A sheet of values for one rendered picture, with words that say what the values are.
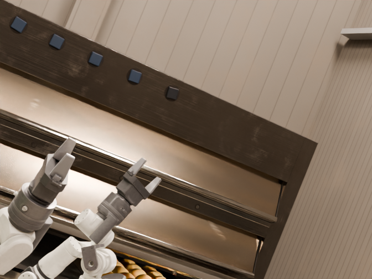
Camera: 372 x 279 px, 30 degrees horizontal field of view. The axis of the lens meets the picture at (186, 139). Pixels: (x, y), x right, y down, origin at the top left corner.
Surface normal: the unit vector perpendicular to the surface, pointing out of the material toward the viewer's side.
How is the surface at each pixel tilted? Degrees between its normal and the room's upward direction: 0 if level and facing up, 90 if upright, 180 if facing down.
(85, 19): 90
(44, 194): 113
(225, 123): 90
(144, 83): 90
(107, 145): 70
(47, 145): 90
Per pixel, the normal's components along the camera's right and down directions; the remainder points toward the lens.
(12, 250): 0.42, 0.58
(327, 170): -0.85, -0.36
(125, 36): 0.38, 0.12
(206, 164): 0.47, -0.21
